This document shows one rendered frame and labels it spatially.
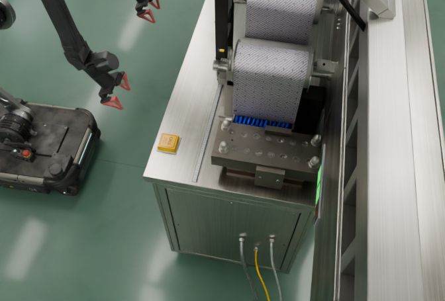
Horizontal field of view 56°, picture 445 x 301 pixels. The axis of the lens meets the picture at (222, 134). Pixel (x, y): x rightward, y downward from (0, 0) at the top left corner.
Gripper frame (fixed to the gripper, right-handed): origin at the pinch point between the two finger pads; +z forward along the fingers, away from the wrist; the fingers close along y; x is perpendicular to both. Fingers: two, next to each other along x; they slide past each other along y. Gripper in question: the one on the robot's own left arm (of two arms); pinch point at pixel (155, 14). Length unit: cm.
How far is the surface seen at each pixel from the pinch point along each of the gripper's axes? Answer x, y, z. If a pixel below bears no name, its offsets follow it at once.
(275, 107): -53, -51, 23
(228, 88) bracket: -36, -42, 16
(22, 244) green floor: 114, -80, 56
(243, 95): -45, -50, 14
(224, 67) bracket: -40, -41, 6
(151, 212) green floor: 55, -50, 89
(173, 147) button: -12, -61, 21
